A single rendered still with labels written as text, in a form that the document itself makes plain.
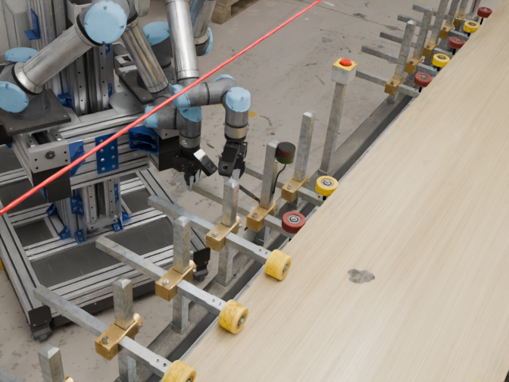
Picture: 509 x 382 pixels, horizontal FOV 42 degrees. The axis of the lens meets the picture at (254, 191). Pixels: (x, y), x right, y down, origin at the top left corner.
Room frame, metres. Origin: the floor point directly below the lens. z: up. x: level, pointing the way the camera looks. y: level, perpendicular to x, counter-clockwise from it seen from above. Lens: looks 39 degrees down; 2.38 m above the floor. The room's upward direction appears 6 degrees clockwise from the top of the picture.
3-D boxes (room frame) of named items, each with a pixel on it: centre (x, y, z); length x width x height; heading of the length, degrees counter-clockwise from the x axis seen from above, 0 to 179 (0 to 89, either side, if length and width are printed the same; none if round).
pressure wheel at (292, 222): (1.69, -0.14, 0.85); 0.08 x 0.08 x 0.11
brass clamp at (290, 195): (1.99, -0.15, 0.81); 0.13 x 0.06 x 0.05; 152
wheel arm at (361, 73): (2.88, -0.56, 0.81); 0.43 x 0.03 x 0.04; 62
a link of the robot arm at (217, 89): (1.87, 0.14, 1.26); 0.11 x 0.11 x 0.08; 23
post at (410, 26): (2.89, -0.63, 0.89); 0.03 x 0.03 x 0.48; 62
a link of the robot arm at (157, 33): (2.27, 0.42, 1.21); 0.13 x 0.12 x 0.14; 113
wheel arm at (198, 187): (1.78, 0.03, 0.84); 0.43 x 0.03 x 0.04; 62
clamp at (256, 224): (1.76, -0.04, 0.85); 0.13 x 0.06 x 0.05; 152
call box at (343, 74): (2.24, -0.29, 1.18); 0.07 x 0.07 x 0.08; 62
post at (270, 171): (1.79, -0.05, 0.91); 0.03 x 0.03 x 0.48; 62
